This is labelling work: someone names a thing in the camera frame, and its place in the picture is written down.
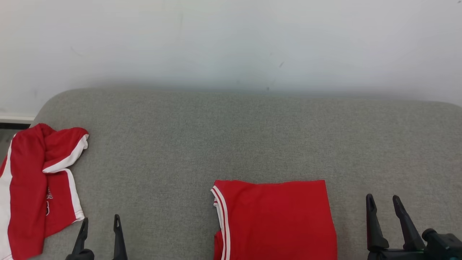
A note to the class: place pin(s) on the white wall baseboard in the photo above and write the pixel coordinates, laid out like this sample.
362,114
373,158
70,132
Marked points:
14,119

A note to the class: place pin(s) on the red white-trimmed shorts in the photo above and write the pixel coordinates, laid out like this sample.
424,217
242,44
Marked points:
27,187

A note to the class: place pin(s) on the grey fabric sofa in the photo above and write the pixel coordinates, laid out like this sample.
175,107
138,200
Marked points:
231,137

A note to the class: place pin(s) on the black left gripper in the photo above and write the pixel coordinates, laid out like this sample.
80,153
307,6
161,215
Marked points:
81,255

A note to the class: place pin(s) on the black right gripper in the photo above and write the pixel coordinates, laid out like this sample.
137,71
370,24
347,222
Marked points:
397,255

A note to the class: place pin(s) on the red basketball jersey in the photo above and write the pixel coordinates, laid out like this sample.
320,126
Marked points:
278,220

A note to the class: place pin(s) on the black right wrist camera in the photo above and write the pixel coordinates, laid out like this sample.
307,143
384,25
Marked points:
444,245

